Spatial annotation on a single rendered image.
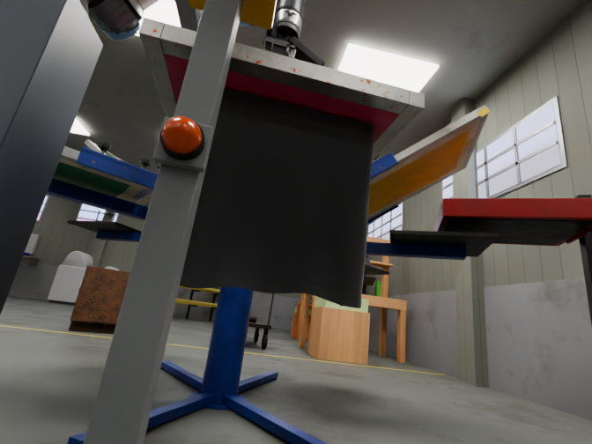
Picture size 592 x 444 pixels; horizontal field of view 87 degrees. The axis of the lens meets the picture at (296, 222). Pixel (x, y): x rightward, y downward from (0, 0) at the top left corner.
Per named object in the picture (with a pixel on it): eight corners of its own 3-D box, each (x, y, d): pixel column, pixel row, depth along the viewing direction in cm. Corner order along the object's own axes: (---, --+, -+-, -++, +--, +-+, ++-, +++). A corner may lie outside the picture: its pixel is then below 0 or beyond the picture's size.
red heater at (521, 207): (558, 248, 165) (555, 227, 168) (611, 222, 123) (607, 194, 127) (432, 243, 184) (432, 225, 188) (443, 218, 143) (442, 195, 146)
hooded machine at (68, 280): (86, 306, 975) (101, 256, 1020) (75, 305, 906) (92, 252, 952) (59, 302, 965) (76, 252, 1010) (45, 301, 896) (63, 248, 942)
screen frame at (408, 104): (425, 108, 67) (425, 93, 68) (137, 32, 57) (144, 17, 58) (320, 212, 141) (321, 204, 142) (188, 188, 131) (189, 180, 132)
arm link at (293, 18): (298, 36, 88) (305, 11, 81) (296, 49, 87) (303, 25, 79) (272, 29, 87) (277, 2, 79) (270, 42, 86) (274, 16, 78)
